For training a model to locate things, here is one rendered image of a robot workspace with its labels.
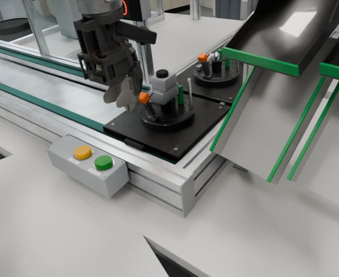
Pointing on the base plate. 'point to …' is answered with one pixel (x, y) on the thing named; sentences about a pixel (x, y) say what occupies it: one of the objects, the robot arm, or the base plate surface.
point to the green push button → (103, 162)
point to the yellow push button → (82, 151)
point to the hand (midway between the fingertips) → (131, 104)
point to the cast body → (164, 87)
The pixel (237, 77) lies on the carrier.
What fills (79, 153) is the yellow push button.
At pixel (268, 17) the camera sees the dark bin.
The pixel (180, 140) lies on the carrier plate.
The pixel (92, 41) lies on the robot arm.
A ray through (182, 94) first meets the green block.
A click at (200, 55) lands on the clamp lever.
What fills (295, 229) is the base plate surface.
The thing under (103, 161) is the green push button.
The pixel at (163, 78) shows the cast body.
